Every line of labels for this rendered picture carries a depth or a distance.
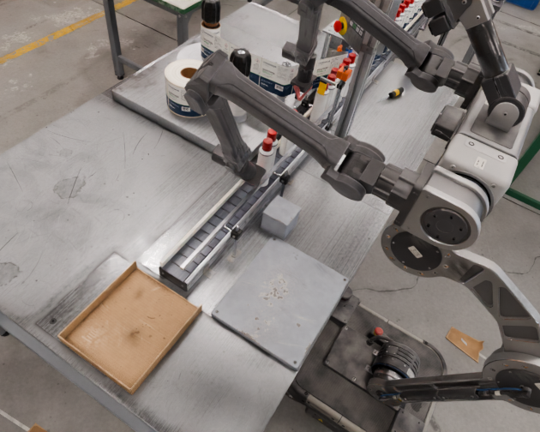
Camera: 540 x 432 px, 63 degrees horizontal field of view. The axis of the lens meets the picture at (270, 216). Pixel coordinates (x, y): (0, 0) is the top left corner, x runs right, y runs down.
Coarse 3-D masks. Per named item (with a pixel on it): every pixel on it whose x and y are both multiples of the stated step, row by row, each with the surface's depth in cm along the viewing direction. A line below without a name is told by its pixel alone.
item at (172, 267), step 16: (336, 112) 198; (288, 160) 172; (272, 176) 165; (240, 192) 158; (256, 192) 159; (224, 208) 152; (208, 224) 147; (192, 240) 142; (176, 256) 138; (176, 272) 134; (192, 272) 135
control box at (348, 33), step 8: (400, 0) 138; (392, 8) 139; (344, 16) 151; (392, 16) 141; (344, 24) 152; (344, 32) 153; (352, 32) 148; (352, 40) 150; (360, 40) 146; (352, 48) 151; (360, 48) 147; (384, 48) 150
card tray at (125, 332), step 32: (128, 288) 134; (160, 288) 135; (96, 320) 127; (128, 320) 128; (160, 320) 129; (192, 320) 129; (96, 352) 121; (128, 352) 122; (160, 352) 119; (128, 384) 117
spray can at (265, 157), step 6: (270, 138) 148; (264, 144) 146; (270, 144) 146; (264, 150) 148; (270, 150) 149; (258, 156) 152; (264, 156) 149; (270, 156) 149; (258, 162) 153; (264, 162) 151; (270, 162) 152; (264, 168) 153; (270, 168) 155; (264, 186) 161
